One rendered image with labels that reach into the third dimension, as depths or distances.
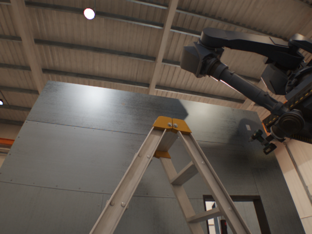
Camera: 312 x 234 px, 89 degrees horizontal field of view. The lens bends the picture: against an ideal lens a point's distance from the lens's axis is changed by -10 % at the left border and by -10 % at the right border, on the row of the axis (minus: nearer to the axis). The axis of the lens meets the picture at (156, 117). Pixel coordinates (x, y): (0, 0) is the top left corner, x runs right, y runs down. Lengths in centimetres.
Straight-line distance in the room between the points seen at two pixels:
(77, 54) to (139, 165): 756
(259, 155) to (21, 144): 228
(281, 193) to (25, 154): 233
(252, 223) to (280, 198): 399
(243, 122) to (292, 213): 104
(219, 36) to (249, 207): 511
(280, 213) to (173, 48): 659
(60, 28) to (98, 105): 625
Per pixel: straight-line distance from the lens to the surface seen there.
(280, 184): 215
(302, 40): 222
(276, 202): 203
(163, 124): 88
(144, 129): 171
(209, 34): 184
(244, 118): 237
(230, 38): 190
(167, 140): 106
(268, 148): 187
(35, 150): 169
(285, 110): 167
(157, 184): 150
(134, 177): 74
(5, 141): 1234
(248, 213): 604
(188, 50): 179
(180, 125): 92
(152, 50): 745
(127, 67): 796
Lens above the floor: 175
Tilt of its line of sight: 39 degrees up
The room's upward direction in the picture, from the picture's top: straight up
